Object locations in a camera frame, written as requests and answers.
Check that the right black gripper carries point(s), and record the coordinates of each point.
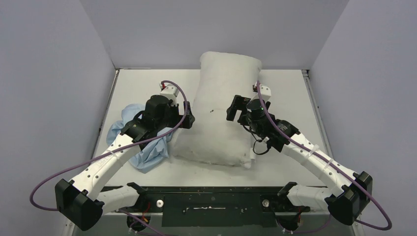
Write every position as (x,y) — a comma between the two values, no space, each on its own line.
(239,108)

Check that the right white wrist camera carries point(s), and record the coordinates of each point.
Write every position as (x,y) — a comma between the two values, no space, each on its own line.
(264,90)

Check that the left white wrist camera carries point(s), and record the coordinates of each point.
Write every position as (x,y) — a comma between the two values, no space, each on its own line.
(171,92)

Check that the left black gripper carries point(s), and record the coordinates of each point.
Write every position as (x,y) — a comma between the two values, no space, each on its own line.
(178,118)

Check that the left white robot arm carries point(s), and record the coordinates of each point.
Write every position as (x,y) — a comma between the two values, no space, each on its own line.
(82,199)

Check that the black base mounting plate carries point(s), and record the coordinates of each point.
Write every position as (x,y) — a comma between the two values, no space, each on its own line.
(215,206)

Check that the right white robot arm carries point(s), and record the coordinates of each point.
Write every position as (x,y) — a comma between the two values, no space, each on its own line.
(345,193)

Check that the white pillow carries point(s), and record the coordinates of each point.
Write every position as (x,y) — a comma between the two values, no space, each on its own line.
(212,139)

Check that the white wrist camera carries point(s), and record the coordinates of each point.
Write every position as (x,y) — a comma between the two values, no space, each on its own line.
(264,90)
(171,92)

